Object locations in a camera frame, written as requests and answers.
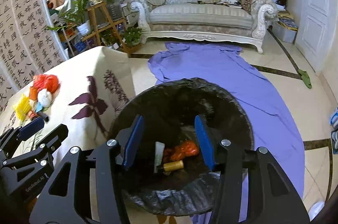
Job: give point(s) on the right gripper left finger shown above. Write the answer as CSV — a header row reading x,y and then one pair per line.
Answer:
x,y
129,140

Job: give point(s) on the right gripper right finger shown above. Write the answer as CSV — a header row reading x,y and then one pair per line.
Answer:
x,y
209,143

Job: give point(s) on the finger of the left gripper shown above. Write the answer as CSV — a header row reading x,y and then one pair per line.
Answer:
x,y
30,129
9,140

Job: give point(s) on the yellow foam net bundle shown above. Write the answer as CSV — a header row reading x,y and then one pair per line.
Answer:
x,y
22,108

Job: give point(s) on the white teal tube box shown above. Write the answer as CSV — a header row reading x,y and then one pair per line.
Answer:
x,y
38,111

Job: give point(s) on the white paper ball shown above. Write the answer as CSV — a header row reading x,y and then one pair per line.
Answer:
x,y
45,98

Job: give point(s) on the red foam net bundle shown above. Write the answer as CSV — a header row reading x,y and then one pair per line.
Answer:
x,y
46,81

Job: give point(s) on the orange plastic wrapper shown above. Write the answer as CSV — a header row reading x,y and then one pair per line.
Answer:
x,y
33,93

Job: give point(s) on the black trash bin with bag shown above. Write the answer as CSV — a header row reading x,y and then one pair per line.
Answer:
x,y
161,180

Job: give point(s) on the yellow thread spool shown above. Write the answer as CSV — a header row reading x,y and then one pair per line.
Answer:
x,y
173,166

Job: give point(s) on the floral cream tablecloth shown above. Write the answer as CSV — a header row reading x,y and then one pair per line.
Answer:
x,y
93,88

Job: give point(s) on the purple cloth on floor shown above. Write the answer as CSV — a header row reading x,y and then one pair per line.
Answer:
x,y
273,125

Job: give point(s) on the calligraphy screen panel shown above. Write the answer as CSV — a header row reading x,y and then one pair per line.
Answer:
x,y
28,48

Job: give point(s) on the small floor potted plant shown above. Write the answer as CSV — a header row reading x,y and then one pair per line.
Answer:
x,y
131,36

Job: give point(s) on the green rag on floor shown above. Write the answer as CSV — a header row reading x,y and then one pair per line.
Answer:
x,y
305,78

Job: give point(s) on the wooden plant stand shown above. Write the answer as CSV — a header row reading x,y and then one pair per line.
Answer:
x,y
114,26

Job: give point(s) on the blue white shoes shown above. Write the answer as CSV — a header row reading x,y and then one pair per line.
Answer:
x,y
333,122

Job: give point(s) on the potted plant white pot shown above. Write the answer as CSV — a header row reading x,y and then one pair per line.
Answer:
x,y
72,17

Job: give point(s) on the storage box with books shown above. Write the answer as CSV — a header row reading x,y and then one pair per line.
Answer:
x,y
285,28

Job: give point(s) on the ornate white sofa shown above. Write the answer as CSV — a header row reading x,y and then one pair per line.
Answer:
x,y
239,21

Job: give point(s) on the white door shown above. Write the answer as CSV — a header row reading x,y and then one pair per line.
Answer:
x,y
315,31

